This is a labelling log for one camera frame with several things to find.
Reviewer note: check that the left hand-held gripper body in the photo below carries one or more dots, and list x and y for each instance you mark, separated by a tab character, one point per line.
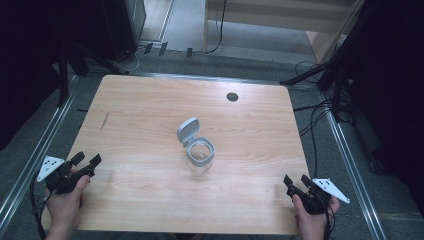
50	166

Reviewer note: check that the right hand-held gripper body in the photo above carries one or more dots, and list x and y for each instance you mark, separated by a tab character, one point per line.
328	189

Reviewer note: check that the clear jar with grey flip lid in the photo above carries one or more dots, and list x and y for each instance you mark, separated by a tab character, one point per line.
188	130

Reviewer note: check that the person's right hand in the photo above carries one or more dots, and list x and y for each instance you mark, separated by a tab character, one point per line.
311	221

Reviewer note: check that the person's left hand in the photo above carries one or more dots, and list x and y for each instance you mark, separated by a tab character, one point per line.
65	206

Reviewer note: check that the black tripod stand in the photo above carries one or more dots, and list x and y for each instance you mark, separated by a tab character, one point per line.
330	71
63	78

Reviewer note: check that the round black table grommet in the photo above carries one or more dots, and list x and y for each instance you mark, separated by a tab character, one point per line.
232	97

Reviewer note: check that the dark curtain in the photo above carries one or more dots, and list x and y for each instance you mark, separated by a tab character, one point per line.
23	66
393	83

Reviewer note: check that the black cabinet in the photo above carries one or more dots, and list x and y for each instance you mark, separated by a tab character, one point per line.
123	26

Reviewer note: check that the metal floor rail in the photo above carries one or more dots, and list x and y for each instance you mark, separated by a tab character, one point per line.
351	168
33	163
206	77

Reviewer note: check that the white furniture frame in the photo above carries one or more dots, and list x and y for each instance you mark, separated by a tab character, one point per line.
266	15

